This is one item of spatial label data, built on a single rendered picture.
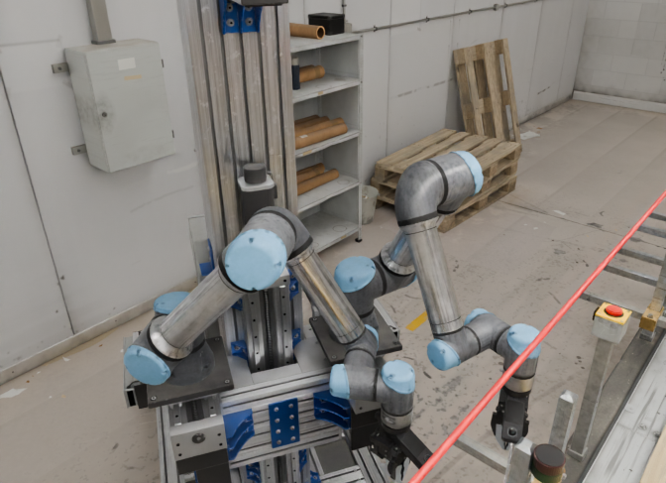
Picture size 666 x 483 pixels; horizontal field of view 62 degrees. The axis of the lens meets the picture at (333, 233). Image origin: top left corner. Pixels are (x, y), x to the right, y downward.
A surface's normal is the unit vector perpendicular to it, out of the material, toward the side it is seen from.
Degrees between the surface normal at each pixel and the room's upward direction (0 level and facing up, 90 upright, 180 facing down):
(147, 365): 96
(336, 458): 0
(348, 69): 90
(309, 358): 0
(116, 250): 90
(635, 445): 0
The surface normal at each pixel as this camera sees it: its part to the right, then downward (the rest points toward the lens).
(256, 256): -0.09, 0.37
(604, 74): -0.66, 0.35
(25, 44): 0.75, 0.29
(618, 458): -0.01, -0.89
